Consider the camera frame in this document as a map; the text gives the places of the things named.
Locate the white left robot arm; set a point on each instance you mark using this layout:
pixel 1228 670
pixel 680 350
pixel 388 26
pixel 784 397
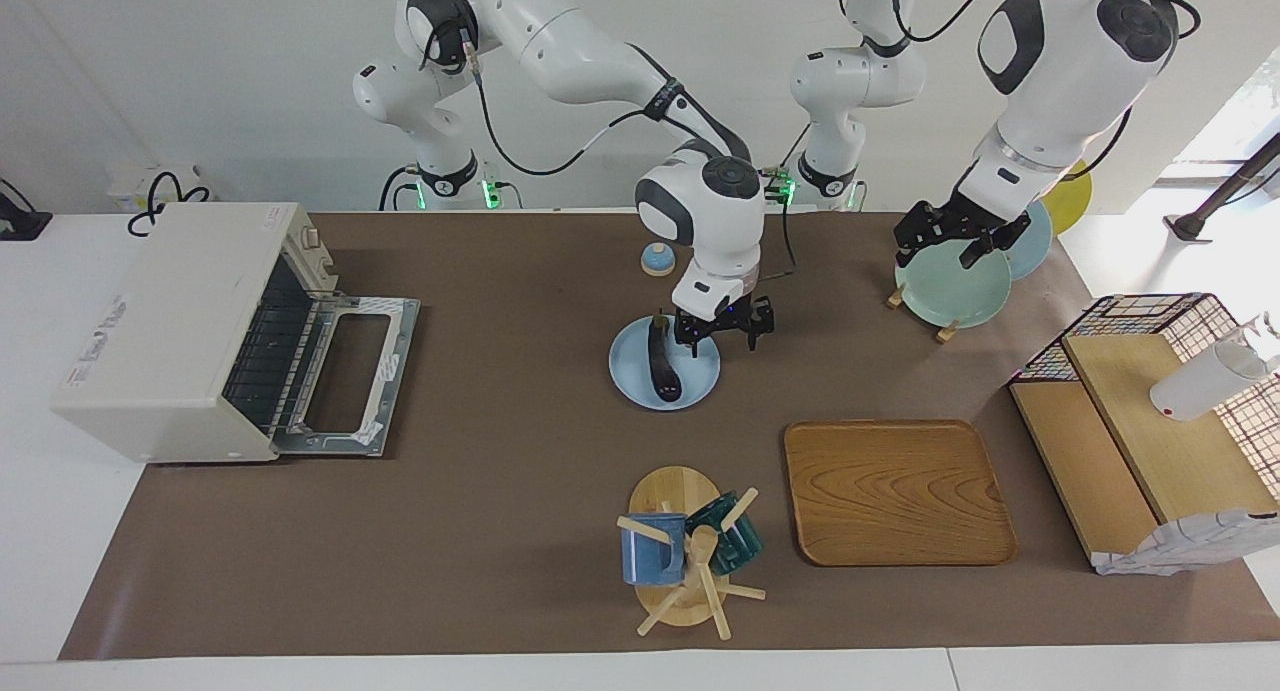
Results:
pixel 1060 101

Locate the yellow plate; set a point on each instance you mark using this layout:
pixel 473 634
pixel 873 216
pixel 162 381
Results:
pixel 1072 196

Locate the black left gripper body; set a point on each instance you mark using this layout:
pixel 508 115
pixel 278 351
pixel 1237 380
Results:
pixel 960 226

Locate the wooden mug tree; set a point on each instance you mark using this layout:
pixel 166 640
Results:
pixel 670 491

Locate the wooden plate rack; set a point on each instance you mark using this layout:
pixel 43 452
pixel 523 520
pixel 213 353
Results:
pixel 946 331

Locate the blue ceramic mug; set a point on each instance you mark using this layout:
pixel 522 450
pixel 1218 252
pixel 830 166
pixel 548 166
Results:
pixel 650 561

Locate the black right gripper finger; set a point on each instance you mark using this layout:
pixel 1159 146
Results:
pixel 756 339
pixel 691 347

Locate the cream toaster oven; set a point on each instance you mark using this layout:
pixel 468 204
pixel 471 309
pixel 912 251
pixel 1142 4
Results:
pixel 160 331

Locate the white power strip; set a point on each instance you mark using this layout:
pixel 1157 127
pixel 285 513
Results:
pixel 125 183

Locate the small blue dome bell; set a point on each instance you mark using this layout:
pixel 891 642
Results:
pixel 657 260

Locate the dark purple eggplant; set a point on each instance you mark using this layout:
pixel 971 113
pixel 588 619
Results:
pixel 663 371

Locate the black stand pole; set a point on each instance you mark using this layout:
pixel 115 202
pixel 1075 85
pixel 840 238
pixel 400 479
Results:
pixel 1225 186

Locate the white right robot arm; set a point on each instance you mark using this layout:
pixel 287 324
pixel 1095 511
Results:
pixel 560 41

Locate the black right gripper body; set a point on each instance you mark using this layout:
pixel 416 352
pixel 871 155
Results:
pixel 725 319

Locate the square wooden tray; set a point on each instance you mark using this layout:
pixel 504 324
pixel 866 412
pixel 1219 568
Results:
pixel 900 496

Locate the white plastic bottle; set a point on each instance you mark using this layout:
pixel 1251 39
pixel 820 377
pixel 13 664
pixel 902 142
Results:
pixel 1195 386

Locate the white patterned cloth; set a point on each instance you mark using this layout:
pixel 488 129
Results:
pixel 1190 541

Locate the pale blue racked plate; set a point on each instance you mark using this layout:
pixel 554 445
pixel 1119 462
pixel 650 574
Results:
pixel 1035 251

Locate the pale green plate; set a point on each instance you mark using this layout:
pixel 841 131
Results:
pixel 950 291

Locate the light blue round plate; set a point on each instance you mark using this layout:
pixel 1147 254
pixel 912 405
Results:
pixel 700 381

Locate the black clamp device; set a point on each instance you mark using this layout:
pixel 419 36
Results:
pixel 18 221

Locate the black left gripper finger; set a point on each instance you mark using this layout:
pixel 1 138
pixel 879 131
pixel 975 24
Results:
pixel 972 253
pixel 904 256

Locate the wooden step shelf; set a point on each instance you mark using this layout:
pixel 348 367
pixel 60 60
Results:
pixel 1150 421

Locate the dark teal glass mug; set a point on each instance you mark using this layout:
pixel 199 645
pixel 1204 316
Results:
pixel 738 546

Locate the brown table mat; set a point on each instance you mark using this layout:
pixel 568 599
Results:
pixel 500 491

